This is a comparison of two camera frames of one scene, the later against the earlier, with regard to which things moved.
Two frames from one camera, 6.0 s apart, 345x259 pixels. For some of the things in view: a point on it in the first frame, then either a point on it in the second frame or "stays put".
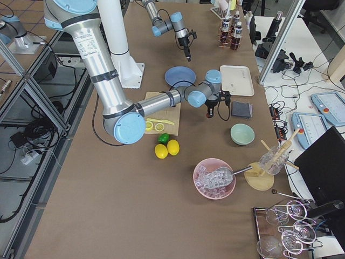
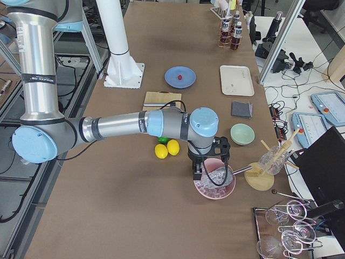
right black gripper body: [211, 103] to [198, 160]
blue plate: [180, 76] stays put
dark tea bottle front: [235, 43] stays put
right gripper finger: [211, 111] to [197, 171]
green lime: [163, 138] stays put
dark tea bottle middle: [225, 36] stays put
